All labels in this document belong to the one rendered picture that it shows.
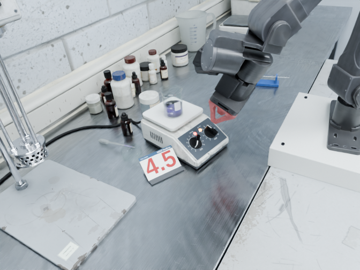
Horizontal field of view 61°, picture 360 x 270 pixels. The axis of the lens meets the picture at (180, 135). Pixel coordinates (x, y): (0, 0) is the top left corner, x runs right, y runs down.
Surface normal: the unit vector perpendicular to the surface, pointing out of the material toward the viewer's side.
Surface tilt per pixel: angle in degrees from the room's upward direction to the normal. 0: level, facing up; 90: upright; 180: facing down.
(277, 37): 93
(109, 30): 90
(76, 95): 90
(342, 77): 84
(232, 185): 0
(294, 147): 3
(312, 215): 0
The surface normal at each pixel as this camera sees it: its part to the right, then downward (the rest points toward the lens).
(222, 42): 0.20, 0.60
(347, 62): -0.98, 0.10
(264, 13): -0.66, -0.51
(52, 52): 0.86, 0.25
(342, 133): -0.08, -0.78
